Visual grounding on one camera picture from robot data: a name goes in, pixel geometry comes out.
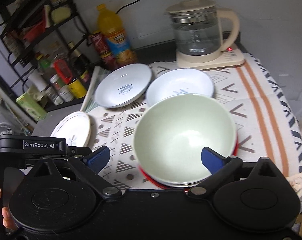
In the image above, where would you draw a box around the white plate line pattern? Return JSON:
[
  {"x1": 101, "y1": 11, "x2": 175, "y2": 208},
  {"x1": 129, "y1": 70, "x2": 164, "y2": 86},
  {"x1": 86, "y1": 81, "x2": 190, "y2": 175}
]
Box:
[{"x1": 50, "y1": 111, "x2": 91, "y2": 147}]

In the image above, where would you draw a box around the red bowl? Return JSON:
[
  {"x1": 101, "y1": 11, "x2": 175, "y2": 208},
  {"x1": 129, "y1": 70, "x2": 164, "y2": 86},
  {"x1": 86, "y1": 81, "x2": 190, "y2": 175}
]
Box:
[{"x1": 137, "y1": 137, "x2": 240, "y2": 190}]

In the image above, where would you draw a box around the pale green ceramic bowl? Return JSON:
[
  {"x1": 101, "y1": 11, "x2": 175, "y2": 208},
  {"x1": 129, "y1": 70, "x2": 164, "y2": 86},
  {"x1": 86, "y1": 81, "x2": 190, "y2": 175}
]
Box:
[{"x1": 133, "y1": 93, "x2": 238, "y2": 183}]

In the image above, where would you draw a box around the white plate blue print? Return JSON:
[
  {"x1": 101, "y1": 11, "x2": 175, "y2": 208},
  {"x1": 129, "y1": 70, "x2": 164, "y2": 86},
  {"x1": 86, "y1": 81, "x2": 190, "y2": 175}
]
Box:
[{"x1": 95, "y1": 63, "x2": 153, "y2": 108}]

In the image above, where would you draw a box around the white plate blue mark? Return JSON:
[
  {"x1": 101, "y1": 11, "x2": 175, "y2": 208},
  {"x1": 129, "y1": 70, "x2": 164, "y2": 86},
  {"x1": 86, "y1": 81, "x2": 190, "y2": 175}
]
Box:
[{"x1": 146, "y1": 68, "x2": 214, "y2": 107}]

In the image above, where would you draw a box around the person's right hand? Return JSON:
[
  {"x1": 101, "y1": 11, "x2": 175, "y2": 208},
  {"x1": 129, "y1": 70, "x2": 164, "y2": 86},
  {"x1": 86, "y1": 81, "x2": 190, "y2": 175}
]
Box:
[{"x1": 0, "y1": 189, "x2": 17, "y2": 230}]

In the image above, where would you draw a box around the patterned tablecloth with fringe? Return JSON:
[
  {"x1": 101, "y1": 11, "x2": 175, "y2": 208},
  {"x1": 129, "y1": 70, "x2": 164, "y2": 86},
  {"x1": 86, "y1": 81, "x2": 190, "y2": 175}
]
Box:
[{"x1": 82, "y1": 53, "x2": 302, "y2": 193}]

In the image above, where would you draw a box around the yellow label jar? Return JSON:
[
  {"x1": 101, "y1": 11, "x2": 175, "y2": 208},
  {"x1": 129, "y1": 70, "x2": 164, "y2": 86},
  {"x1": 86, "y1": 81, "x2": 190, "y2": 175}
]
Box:
[{"x1": 67, "y1": 79, "x2": 87, "y2": 99}]

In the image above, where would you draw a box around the white cap small bottle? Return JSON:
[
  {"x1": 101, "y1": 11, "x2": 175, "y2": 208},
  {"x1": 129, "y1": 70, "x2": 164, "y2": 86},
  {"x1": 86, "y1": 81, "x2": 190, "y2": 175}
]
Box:
[{"x1": 50, "y1": 74, "x2": 74, "y2": 102}]

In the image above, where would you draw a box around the green box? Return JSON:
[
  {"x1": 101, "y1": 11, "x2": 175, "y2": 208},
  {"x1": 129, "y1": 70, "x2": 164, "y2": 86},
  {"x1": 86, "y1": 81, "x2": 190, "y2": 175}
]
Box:
[{"x1": 16, "y1": 92, "x2": 47, "y2": 121}]

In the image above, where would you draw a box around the white plastic cup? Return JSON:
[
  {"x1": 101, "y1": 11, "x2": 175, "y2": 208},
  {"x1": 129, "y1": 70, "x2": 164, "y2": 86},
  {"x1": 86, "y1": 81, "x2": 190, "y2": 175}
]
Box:
[{"x1": 28, "y1": 69, "x2": 48, "y2": 92}]

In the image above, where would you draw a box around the red drink can lower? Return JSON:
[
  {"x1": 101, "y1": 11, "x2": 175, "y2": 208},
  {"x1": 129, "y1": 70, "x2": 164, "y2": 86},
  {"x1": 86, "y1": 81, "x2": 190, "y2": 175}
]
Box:
[{"x1": 100, "y1": 52, "x2": 119, "y2": 71}]

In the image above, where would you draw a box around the red drink can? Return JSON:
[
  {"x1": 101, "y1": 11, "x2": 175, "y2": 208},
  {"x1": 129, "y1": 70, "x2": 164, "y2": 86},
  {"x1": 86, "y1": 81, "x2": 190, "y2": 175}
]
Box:
[
  {"x1": 100, "y1": 52, "x2": 119, "y2": 71},
  {"x1": 90, "y1": 30, "x2": 110, "y2": 57}
]

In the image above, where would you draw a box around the green label bottle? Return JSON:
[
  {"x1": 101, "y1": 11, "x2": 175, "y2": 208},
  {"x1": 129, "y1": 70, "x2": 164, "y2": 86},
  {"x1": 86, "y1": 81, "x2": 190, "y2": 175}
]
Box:
[{"x1": 35, "y1": 53, "x2": 56, "y2": 81}]

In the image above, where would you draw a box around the cream kettle base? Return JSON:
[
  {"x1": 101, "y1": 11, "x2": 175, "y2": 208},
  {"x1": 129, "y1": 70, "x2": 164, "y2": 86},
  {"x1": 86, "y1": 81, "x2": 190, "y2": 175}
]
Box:
[{"x1": 176, "y1": 44, "x2": 244, "y2": 70}]

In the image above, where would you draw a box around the red drink can upper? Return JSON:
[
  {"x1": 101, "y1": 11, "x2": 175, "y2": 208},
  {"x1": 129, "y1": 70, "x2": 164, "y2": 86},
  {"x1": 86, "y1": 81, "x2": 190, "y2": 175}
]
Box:
[{"x1": 90, "y1": 30, "x2": 110, "y2": 57}]

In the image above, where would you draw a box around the orange juice bottle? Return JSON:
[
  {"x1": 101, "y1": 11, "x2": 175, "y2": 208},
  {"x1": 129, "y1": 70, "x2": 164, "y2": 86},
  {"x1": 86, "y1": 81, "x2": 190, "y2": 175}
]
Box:
[{"x1": 97, "y1": 3, "x2": 138, "y2": 67}]

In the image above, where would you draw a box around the black metal shelf rack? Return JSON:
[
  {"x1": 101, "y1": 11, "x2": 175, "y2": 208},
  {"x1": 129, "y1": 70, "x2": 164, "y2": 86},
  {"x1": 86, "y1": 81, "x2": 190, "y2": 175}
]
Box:
[{"x1": 0, "y1": 0, "x2": 91, "y2": 98}]

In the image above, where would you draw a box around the dark sauce bottle red handle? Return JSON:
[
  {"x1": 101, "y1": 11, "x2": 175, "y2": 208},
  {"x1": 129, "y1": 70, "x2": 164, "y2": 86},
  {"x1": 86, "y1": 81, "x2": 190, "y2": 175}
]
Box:
[{"x1": 72, "y1": 49, "x2": 91, "y2": 84}]

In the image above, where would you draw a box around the glass kettle cream handle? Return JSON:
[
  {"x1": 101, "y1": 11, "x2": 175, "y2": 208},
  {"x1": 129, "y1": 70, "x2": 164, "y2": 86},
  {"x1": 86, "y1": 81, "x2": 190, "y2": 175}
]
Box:
[{"x1": 166, "y1": 0, "x2": 240, "y2": 64}]

